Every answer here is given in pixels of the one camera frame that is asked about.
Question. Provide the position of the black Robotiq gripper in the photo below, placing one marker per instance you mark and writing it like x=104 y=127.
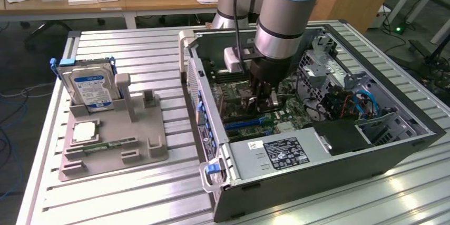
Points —
x=269 y=72

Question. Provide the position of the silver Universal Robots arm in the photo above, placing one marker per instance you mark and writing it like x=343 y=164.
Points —
x=280 y=11

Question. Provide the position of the CPU socket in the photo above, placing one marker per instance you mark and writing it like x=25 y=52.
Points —
x=241 y=90

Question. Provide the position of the grey metal drive cage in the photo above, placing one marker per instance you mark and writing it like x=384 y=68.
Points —
x=316 y=64

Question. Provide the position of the green motherboard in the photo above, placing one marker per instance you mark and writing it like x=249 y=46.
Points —
x=284 y=121

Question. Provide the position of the black RAM slot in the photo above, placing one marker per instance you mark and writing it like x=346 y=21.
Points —
x=236 y=117

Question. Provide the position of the blue expansion slot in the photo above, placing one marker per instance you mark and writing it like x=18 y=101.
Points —
x=241 y=125

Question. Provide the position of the grey power supply unit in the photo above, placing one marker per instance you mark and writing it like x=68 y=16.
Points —
x=280 y=151

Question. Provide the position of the black plastic air shroud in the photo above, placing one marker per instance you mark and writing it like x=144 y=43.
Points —
x=340 y=138

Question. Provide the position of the grey disk bay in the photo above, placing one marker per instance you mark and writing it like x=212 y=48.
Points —
x=383 y=130

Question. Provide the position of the blue case latch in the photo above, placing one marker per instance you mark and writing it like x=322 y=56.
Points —
x=211 y=169

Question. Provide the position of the black floor stand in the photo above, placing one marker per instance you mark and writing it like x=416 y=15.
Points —
x=419 y=47

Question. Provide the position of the black open PC case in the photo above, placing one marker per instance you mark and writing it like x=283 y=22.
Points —
x=316 y=183

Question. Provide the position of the grey plastic parts rack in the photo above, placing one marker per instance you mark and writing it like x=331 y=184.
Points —
x=116 y=140

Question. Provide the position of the hard disk in blue carrier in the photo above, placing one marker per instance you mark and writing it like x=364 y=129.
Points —
x=89 y=88

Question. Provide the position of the green RAM stick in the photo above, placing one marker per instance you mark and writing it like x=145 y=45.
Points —
x=105 y=146

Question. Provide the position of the silver CPU chip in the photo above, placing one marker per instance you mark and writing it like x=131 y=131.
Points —
x=84 y=131

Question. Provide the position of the wooden desk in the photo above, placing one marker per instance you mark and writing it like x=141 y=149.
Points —
x=34 y=9

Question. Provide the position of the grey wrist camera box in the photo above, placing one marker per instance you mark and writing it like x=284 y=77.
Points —
x=233 y=60

